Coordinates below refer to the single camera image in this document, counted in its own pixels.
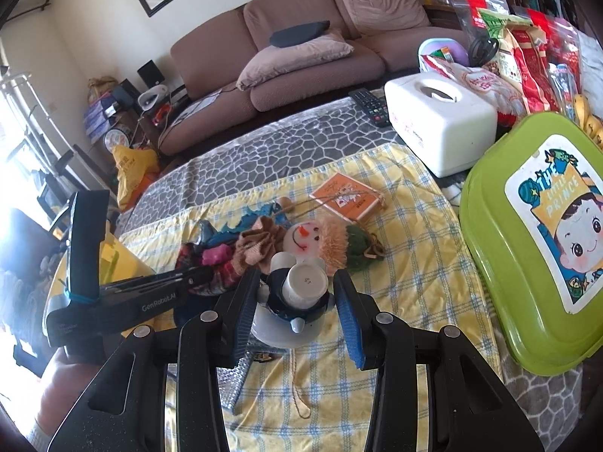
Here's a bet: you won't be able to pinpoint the dark grey cushion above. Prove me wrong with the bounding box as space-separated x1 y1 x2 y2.
269 21 331 49

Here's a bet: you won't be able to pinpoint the blue white ceramic figurine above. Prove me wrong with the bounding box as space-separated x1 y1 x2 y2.
252 251 336 348

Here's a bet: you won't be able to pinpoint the silver textured pouch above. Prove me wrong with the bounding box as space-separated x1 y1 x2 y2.
220 347 275 411

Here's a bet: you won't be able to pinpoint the bunch of bananas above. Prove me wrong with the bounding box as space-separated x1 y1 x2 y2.
571 94 603 146

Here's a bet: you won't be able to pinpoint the orange card box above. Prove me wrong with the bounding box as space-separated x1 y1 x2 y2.
309 173 385 222

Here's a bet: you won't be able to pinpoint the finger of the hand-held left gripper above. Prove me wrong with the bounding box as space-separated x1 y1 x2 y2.
101 266 214 298

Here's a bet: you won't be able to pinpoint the white snack bag red print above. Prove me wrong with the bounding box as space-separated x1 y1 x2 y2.
451 63 526 125

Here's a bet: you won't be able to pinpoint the scarecrow rag doll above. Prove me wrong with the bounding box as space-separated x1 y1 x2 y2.
175 197 386 298

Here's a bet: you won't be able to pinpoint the green plastic box cartoon label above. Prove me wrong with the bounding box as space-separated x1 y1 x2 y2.
459 112 603 377

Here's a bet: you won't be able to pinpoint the yellow plastic box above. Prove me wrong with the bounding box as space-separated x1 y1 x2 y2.
47 232 157 340

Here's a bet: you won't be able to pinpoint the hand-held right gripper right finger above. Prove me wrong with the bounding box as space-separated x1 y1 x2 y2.
334 270 546 452

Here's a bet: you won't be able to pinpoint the white tissue box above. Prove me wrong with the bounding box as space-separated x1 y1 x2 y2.
384 73 499 179

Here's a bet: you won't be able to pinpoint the brown square cushion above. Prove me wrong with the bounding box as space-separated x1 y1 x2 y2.
341 0 432 36

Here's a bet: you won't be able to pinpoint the yellow plastic bag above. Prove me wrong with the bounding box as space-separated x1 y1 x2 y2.
112 145 161 212

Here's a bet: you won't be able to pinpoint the black remote coloured buttons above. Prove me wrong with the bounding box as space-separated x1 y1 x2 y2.
347 87 393 128

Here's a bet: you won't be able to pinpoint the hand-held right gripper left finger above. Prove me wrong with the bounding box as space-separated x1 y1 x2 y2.
47 268 262 452

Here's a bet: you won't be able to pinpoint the brown sofa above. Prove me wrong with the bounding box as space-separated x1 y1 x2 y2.
158 0 467 156

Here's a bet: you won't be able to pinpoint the white paper sheet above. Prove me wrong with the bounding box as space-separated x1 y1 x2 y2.
173 93 222 126

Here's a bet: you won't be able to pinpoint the green white snack bag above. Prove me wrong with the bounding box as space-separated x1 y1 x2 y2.
481 9 532 86

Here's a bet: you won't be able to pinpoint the light pink pillow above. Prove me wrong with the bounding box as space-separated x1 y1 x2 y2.
236 28 355 91

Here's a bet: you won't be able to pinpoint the black speaker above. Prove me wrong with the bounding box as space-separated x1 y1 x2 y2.
138 60 165 90

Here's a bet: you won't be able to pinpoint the yellow checkered cloth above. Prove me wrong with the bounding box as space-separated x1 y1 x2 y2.
118 144 507 452

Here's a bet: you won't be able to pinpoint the stack of blue boxes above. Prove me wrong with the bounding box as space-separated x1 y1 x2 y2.
83 98 116 140

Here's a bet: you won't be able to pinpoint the person's left forearm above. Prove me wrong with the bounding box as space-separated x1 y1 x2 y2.
26 351 114 452

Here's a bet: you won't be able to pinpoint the purple plastic container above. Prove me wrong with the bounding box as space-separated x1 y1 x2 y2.
418 38 469 73

